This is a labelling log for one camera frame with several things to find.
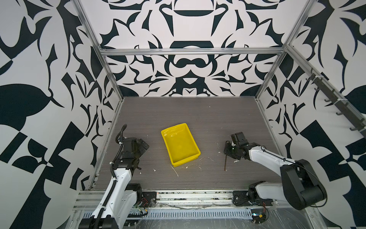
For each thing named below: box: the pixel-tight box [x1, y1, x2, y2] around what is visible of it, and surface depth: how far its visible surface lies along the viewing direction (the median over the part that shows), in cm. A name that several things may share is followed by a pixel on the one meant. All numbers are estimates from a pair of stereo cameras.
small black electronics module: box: [250, 208, 267, 224], surface depth 73 cm
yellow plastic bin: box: [160, 123, 202, 168], surface depth 93 cm
